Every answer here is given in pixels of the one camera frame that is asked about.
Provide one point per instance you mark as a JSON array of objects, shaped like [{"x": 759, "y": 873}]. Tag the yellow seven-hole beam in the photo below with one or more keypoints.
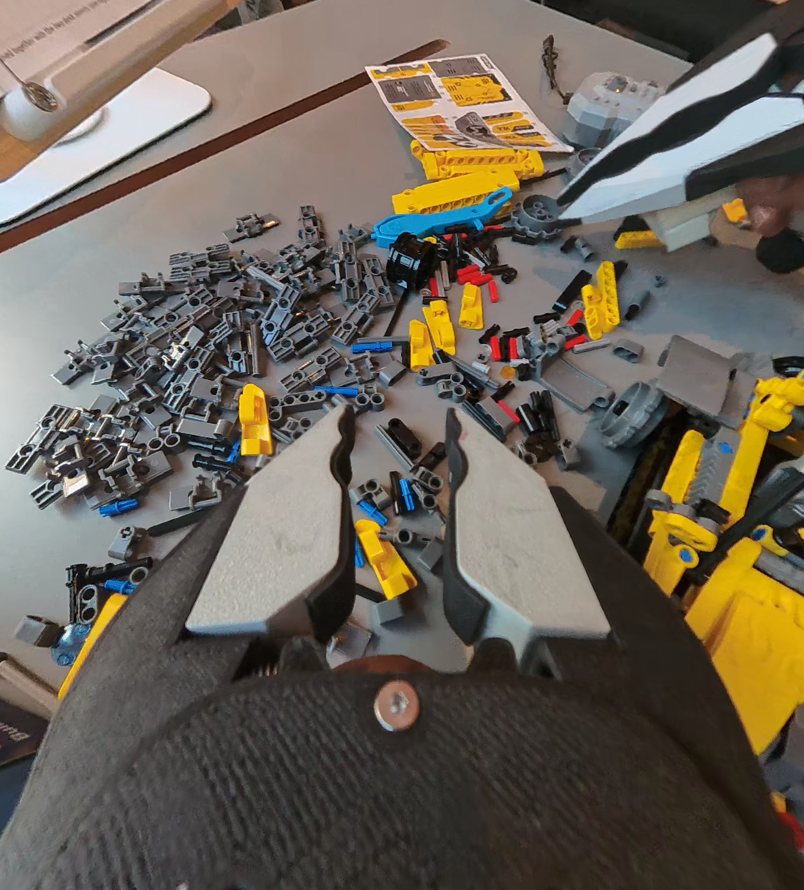
[{"x": 607, "y": 295}]

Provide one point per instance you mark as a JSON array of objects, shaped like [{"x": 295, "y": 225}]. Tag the long yellow beam assembly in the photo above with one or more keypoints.
[{"x": 478, "y": 163}]

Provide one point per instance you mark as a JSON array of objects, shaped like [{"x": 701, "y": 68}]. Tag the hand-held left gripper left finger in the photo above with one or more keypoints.
[{"x": 276, "y": 549}]

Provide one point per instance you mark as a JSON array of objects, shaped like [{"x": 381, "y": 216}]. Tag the long yellow curved panel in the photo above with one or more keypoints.
[{"x": 443, "y": 193}]

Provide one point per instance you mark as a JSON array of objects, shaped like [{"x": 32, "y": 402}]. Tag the dark grey curved panel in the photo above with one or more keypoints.
[{"x": 575, "y": 379}]

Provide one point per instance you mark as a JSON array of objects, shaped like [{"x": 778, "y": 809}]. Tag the small grey cross axle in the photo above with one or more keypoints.
[{"x": 19, "y": 681}]

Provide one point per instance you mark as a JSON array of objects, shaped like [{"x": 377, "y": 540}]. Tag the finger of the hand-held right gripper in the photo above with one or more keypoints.
[
  {"x": 714, "y": 80},
  {"x": 687, "y": 156}
]

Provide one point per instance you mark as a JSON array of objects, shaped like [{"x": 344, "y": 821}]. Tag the light grey wheel hub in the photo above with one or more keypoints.
[{"x": 582, "y": 161}]

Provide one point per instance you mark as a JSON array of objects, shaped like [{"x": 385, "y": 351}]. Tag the grey oval link piece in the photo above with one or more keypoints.
[{"x": 628, "y": 351}]

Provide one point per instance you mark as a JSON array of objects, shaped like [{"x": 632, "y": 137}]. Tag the pile of dark grey bricks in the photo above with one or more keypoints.
[{"x": 200, "y": 334}]

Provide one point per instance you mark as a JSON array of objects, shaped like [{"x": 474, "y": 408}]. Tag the short yellow holed beam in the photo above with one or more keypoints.
[{"x": 634, "y": 240}]

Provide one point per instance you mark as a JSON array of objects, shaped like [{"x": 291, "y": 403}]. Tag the short yellow panel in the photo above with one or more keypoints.
[{"x": 593, "y": 313}]

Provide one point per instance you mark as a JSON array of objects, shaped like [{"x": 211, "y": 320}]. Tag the white stand base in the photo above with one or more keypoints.
[{"x": 131, "y": 125}]

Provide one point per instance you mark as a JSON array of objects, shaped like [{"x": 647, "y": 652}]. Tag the yellow grey brick vehicle model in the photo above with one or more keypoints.
[{"x": 756, "y": 626}]

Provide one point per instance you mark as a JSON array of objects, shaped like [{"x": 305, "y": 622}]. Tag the black rectangular brick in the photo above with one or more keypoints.
[{"x": 572, "y": 290}]

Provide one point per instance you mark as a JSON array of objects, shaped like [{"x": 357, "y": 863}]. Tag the dark grey round rim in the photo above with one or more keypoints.
[{"x": 628, "y": 417}]

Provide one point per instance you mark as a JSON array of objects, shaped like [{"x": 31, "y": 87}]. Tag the yellow sticker sheet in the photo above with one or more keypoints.
[{"x": 443, "y": 97}]

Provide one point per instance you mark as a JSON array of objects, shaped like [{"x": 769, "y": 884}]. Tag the dark grey toothed hub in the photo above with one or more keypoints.
[{"x": 537, "y": 219}]

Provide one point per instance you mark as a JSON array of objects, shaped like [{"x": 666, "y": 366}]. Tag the pile of mixed small bricks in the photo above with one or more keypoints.
[{"x": 443, "y": 389}]

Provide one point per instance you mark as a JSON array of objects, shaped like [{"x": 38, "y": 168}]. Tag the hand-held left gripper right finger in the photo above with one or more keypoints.
[{"x": 520, "y": 556}]

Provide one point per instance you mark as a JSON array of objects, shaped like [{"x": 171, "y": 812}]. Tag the blue brick separator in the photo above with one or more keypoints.
[{"x": 415, "y": 224}]

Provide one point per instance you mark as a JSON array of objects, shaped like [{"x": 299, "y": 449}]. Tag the dark grey axle connector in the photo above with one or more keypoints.
[{"x": 638, "y": 304}]

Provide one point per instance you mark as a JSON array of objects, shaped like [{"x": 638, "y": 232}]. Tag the black round wheel piece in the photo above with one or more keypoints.
[{"x": 412, "y": 261}]

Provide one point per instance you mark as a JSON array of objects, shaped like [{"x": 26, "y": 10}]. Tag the thin yellow liftarm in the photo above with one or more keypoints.
[{"x": 96, "y": 636}]

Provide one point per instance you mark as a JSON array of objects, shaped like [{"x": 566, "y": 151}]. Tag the grey battery box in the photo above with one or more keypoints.
[{"x": 603, "y": 111}]

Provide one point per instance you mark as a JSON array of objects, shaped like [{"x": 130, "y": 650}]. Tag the dark grey pin connector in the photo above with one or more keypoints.
[{"x": 577, "y": 248}]

